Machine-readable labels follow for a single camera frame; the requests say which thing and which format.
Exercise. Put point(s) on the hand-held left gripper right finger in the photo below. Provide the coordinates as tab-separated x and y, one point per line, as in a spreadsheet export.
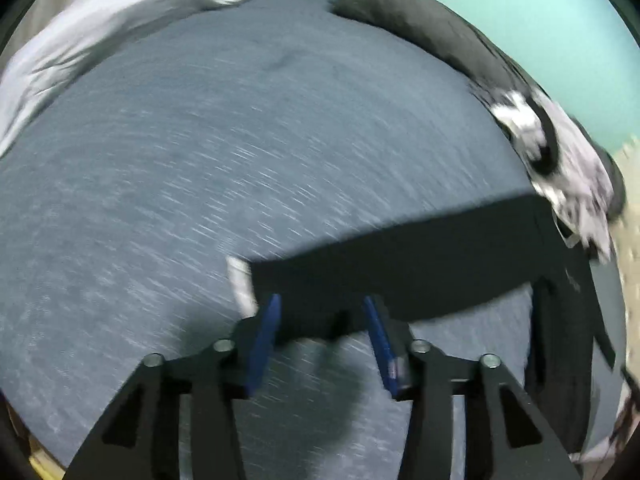
382	345

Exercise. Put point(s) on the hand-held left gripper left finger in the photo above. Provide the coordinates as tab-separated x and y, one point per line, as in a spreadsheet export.
262	345

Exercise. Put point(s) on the black pants with white stripe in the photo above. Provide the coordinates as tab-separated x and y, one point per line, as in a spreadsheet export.
425	260

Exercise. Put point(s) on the light grey jacket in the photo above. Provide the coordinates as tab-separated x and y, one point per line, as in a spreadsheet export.
585	160

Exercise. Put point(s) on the blue patterned bed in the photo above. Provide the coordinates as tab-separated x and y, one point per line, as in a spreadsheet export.
200	160

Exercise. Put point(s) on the dark grey rolled duvet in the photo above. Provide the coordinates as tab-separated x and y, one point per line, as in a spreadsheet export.
400	5

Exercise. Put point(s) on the light grey crumpled sheet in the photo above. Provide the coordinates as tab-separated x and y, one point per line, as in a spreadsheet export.
100	25

